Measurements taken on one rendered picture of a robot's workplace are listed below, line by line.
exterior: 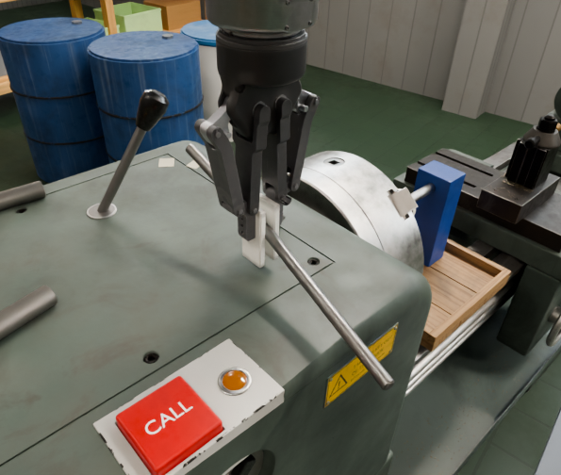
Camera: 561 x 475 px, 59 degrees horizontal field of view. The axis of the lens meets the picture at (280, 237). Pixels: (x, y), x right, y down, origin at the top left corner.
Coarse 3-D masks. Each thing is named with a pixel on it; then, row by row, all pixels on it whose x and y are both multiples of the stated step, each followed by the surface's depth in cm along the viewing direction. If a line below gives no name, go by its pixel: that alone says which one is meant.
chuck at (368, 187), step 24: (312, 168) 77; (336, 168) 77; (360, 168) 78; (360, 192) 74; (384, 192) 76; (384, 216) 74; (408, 216) 76; (384, 240) 72; (408, 240) 75; (408, 264) 76
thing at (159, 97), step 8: (144, 96) 56; (152, 96) 55; (160, 96) 56; (144, 104) 56; (152, 104) 56; (160, 104) 56; (168, 104) 57; (144, 112) 56; (152, 112) 56; (160, 112) 56; (136, 120) 57; (144, 120) 57; (152, 120) 57; (144, 128) 57
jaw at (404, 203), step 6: (390, 192) 77; (396, 192) 78; (402, 192) 80; (408, 192) 81; (390, 198) 77; (396, 198) 77; (402, 198) 80; (408, 198) 80; (396, 204) 77; (402, 204) 77; (408, 204) 80; (414, 204) 80; (396, 210) 76; (402, 210) 77; (408, 210) 79; (402, 216) 76
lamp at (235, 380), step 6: (228, 372) 43; (234, 372) 43; (240, 372) 43; (228, 378) 42; (234, 378) 42; (240, 378) 42; (246, 378) 42; (228, 384) 42; (234, 384) 42; (240, 384) 42
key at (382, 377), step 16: (192, 144) 56; (208, 176) 55; (272, 240) 50; (288, 256) 48; (304, 272) 47; (320, 288) 46; (320, 304) 45; (336, 320) 43; (352, 336) 42; (368, 352) 41; (368, 368) 41; (384, 368) 40; (384, 384) 39
